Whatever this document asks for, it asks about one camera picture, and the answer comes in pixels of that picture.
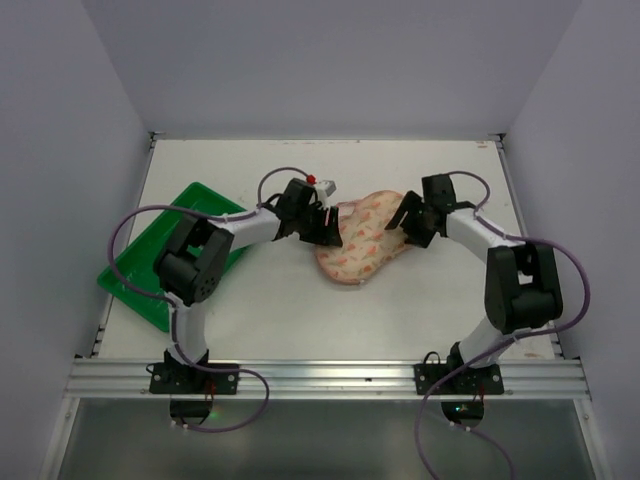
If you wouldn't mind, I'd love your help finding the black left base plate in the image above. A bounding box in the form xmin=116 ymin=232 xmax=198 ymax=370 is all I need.
xmin=146 ymin=362 xmax=239 ymax=395

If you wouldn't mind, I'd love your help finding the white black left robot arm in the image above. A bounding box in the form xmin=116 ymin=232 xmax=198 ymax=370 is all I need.
xmin=153 ymin=178 xmax=343 ymax=367

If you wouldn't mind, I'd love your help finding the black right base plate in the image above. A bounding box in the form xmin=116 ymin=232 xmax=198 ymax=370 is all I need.
xmin=413 ymin=363 xmax=505 ymax=395

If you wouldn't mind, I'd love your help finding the aluminium front rail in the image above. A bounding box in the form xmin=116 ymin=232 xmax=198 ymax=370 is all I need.
xmin=64 ymin=359 xmax=590 ymax=400

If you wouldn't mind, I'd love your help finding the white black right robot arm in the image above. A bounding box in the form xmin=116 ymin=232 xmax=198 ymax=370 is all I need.
xmin=385 ymin=174 xmax=563 ymax=370

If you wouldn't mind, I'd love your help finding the floral pink laundry bag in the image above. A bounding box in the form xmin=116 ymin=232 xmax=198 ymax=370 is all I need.
xmin=314 ymin=190 xmax=410 ymax=285

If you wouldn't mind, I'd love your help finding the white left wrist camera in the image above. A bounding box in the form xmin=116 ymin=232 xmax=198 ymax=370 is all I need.
xmin=306 ymin=175 xmax=337 ymax=203

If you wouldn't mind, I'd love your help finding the green plastic tray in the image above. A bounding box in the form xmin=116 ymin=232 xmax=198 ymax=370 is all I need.
xmin=97 ymin=182 xmax=245 ymax=332

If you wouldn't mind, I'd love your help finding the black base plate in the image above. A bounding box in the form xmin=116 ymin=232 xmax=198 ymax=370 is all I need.
xmin=413 ymin=363 xmax=505 ymax=395
xmin=146 ymin=362 xmax=239 ymax=395

